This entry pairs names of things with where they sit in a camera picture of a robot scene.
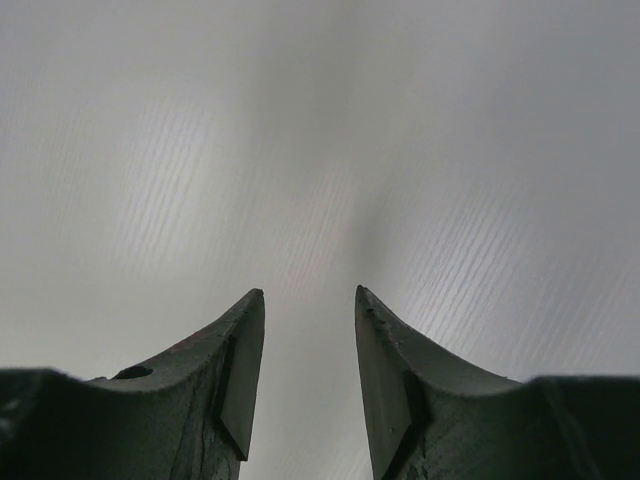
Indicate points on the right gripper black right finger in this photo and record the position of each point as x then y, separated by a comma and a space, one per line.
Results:
432, 415

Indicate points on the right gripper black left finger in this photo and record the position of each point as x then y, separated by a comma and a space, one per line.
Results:
185, 413

